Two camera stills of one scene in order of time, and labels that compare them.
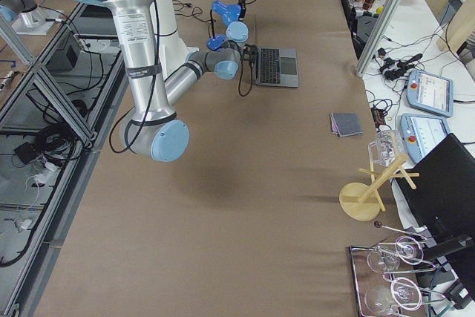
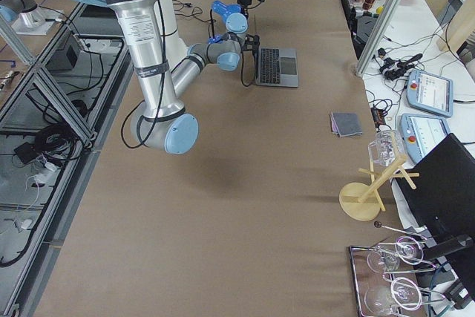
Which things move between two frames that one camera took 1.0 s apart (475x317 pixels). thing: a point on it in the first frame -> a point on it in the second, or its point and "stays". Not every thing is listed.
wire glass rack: x=381 y=288 stays
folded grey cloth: x=344 y=125 stays
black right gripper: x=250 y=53 -> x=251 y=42
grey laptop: x=277 y=67 stays
